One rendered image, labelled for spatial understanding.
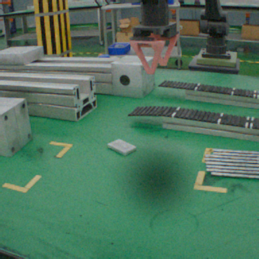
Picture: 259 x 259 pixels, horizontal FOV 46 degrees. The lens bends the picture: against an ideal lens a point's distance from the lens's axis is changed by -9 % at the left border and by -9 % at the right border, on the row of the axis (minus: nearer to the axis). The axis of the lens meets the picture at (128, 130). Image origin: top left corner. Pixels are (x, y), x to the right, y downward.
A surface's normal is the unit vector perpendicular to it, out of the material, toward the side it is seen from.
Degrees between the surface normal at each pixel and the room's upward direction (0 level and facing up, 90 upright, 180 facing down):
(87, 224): 0
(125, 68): 90
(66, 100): 90
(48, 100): 90
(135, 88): 90
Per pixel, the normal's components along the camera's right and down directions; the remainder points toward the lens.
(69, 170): -0.05, -0.90
